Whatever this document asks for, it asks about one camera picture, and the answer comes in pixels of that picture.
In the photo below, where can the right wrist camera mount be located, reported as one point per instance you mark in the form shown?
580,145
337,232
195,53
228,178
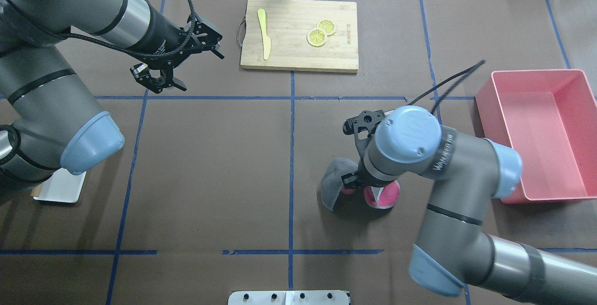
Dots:
363,127

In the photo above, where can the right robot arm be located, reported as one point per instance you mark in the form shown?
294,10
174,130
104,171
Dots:
451,249

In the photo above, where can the lemon slice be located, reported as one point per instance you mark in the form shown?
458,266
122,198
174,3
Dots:
328,26
316,37

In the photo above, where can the pink plastic bin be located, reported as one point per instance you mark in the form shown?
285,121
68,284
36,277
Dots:
549,117

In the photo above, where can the white rack tray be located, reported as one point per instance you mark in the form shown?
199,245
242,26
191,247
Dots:
61,187

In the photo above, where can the white camera pole base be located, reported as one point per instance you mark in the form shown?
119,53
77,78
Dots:
290,297

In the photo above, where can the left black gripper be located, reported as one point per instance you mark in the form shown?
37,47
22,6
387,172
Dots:
157,39

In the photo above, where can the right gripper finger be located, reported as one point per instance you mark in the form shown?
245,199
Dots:
351,181

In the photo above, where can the bamboo cutting board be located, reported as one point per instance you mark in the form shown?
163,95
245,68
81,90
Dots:
287,24

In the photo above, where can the lemon slice far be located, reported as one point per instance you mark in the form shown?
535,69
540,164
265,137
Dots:
328,26

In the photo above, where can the grey pink towel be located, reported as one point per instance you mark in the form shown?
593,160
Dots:
339,180

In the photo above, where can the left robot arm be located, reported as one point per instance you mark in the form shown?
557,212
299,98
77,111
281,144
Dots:
61,124

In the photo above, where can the yellow plastic knife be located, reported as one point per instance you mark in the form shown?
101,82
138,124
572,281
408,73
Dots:
266,40

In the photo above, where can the lemon slice near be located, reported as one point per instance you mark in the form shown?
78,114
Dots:
316,37

